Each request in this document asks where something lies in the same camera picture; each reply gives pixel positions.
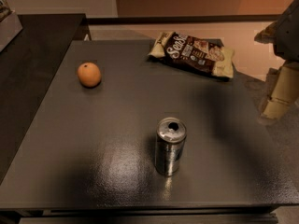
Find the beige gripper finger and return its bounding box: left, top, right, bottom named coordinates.
left=254, top=21, right=277, bottom=44
left=258, top=61, right=299, bottom=124

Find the silver redbull can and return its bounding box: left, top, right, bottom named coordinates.
left=155, top=117, right=187, bottom=176

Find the brown seaweed snack bag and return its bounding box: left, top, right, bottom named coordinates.
left=149, top=32, right=235, bottom=78

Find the orange fruit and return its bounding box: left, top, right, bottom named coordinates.
left=77, top=63, right=102, bottom=88

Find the grey box on side table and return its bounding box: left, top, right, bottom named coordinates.
left=0, top=0, right=22, bottom=52

